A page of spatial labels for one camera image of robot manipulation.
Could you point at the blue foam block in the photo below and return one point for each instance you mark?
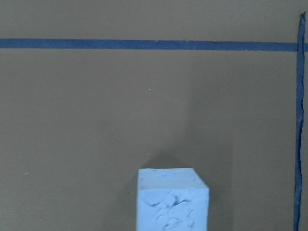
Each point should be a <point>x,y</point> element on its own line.
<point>171,199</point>

